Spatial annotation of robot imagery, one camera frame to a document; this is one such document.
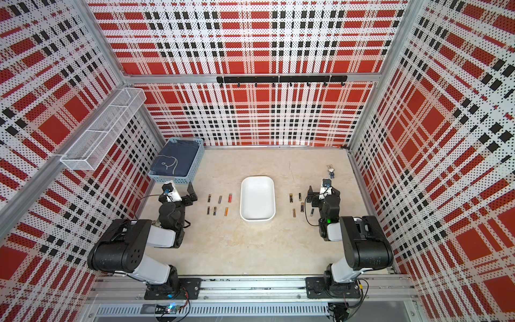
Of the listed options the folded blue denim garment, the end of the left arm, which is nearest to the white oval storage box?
the end of the left arm

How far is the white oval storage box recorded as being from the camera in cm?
92

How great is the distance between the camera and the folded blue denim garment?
3.38 ft

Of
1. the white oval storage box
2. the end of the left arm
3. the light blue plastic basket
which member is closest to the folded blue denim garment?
the light blue plastic basket

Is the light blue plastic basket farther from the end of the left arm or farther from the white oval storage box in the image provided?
the white oval storage box

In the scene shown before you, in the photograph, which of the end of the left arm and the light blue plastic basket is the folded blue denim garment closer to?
the light blue plastic basket

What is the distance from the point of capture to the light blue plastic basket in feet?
3.36

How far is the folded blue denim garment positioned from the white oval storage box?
1.07 ft

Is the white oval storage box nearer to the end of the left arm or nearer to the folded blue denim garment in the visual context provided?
the end of the left arm

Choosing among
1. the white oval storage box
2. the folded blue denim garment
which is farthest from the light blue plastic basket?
the white oval storage box

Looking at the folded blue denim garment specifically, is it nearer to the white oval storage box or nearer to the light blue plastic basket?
the light blue plastic basket

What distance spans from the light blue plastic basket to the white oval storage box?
300 mm
